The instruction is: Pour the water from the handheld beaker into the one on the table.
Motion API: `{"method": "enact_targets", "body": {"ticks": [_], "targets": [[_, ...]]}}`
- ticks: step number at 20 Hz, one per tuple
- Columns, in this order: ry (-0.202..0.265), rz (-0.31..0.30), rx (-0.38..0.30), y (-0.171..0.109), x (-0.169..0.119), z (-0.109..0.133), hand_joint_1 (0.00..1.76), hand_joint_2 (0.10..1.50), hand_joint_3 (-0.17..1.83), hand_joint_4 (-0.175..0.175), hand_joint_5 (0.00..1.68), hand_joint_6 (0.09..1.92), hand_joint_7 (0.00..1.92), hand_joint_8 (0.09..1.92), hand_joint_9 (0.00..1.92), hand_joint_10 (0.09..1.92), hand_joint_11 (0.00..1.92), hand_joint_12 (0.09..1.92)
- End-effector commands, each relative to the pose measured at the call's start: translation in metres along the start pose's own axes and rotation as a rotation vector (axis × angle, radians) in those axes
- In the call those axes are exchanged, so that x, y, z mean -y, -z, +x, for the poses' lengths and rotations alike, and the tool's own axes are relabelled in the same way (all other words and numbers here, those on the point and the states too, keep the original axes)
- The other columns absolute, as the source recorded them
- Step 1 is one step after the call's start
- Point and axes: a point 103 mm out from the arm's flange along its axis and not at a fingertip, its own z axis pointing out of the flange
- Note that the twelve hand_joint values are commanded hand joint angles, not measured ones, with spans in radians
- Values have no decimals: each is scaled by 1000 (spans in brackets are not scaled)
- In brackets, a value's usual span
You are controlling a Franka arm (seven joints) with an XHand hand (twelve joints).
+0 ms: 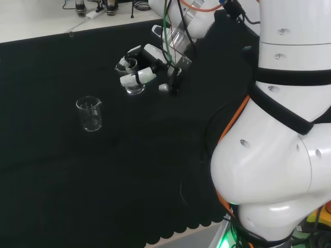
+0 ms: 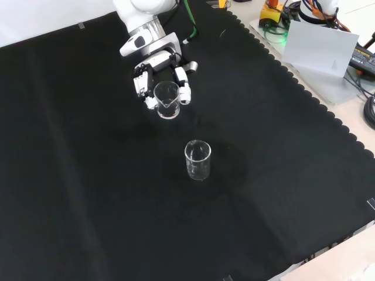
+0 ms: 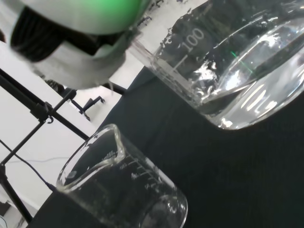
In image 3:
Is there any small clear glass beaker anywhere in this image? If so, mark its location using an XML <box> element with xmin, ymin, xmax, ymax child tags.
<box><xmin>56</xmin><ymin>123</ymin><xmax>189</xmax><ymax>228</ymax></box>

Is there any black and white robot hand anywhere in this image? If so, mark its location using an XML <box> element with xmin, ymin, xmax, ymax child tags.
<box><xmin>9</xmin><ymin>0</ymin><xmax>153</xmax><ymax>91</ymax></box>

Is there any thin black floor cable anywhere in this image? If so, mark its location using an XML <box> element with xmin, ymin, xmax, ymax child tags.
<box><xmin>0</xmin><ymin>139</ymin><xmax>57</xmax><ymax>191</ymax></box>

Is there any black tripod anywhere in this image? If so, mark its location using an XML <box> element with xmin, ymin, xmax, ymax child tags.
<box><xmin>0</xmin><ymin>67</ymin><xmax>125</xmax><ymax>224</ymax></box>

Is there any black bench cloth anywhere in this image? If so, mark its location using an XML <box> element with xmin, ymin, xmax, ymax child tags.
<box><xmin>30</xmin><ymin>64</ymin><xmax>304</xmax><ymax>228</ymax></box>

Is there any black office chair base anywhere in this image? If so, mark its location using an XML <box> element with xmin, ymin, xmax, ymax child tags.
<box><xmin>45</xmin><ymin>79</ymin><xmax>105</xmax><ymax>121</ymax></box>

